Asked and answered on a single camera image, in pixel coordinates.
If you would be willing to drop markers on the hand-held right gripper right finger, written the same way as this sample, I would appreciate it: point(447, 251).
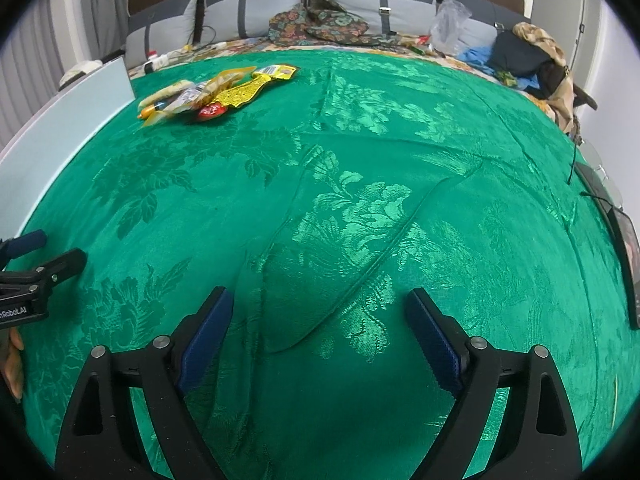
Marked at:
point(435, 345)

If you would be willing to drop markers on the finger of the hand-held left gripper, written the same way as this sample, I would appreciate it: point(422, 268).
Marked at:
point(55, 267)
point(25, 244)

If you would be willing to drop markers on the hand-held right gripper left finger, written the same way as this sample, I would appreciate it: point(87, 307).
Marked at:
point(207, 345)

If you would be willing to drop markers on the white foam box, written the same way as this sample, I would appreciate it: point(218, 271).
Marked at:
point(60, 135)

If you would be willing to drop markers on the person's left hand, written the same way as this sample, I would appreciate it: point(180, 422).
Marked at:
point(12, 370)

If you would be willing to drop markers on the green floral blanket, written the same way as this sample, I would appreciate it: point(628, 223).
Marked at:
point(350, 210)

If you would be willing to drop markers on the white cloth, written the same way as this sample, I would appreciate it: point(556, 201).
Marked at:
point(80, 74)

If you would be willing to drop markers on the orange sausage packet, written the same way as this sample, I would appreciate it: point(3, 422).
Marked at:
point(155, 116)

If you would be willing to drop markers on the pale snack packet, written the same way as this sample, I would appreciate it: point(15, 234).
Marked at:
point(165, 92)

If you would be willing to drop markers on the red snack packet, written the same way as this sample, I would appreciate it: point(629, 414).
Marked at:
point(210, 111)

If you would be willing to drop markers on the grey curtain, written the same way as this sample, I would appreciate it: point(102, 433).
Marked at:
point(55, 25)

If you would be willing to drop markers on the white bottle red cap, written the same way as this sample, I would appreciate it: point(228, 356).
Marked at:
point(157, 62)

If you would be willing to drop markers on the clear amber snack packet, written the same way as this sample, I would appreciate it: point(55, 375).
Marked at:
point(227, 80)

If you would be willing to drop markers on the yellow printed snack packet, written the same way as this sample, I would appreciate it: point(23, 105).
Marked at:
point(245, 91)

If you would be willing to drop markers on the grey pillow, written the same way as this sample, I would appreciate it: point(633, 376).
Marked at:
point(250, 5)
point(490, 25)
point(385, 0)
point(165, 25)

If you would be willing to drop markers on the blue cloth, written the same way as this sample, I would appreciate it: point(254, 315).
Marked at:
point(477, 57)

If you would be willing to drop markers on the black clothing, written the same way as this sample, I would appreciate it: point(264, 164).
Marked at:
point(520, 55)

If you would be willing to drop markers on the clear plastic bag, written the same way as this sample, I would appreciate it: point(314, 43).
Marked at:
point(450, 25)

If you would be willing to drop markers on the pile of clothes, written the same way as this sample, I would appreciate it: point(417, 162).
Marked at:
point(550, 45)

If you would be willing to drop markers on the floral cloth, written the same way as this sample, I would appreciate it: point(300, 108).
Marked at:
point(330, 22)

